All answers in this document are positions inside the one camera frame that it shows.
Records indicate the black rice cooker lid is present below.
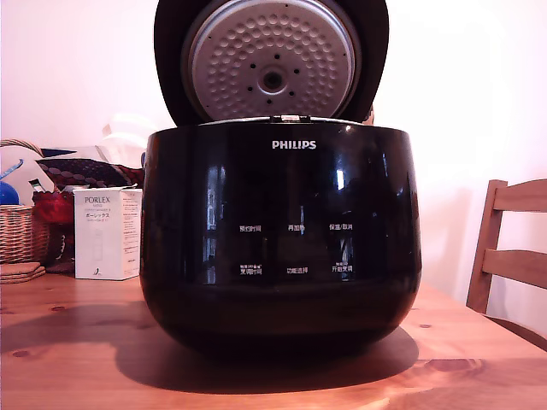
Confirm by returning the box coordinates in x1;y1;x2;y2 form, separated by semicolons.
153;0;391;127

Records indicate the black Philips rice cooker body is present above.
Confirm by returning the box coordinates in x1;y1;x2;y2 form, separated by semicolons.
138;118;424;364

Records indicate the white plastic item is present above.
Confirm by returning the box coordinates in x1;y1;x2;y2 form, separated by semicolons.
94;112;157;164

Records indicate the white Porlex box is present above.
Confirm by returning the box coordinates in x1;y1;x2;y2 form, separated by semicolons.
72;185;144;282

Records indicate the dark dotted patterned cloth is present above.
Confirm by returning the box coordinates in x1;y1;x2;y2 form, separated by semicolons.
34;155;145;194

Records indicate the wooden ladder-back chair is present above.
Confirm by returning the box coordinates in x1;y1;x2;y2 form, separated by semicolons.
465;179;547;354

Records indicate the wicker basket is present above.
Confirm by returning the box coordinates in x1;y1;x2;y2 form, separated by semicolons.
0;138;51;266

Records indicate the stack of cork coasters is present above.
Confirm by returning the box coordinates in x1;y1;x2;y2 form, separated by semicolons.
0;261;47;285

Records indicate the blue striped ribbon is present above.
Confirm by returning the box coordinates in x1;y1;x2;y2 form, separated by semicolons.
0;158;24;177

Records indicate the blue ball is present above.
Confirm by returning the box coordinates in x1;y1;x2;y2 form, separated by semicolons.
0;181;20;207

